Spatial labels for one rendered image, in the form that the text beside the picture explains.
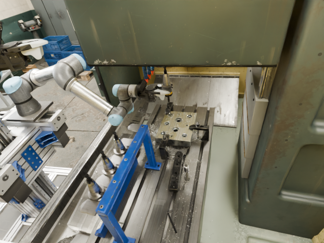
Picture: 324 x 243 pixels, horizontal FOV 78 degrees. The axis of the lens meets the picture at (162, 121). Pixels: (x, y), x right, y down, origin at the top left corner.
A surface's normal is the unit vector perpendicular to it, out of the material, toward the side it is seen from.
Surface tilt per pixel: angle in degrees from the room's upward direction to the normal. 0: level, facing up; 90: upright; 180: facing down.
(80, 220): 8
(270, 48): 90
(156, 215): 0
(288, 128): 90
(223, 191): 0
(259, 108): 90
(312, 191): 90
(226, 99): 24
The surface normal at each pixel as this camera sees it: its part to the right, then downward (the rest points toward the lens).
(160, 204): -0.12, -0.77
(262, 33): -0.27, 0.64
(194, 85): -0.22, -0.44
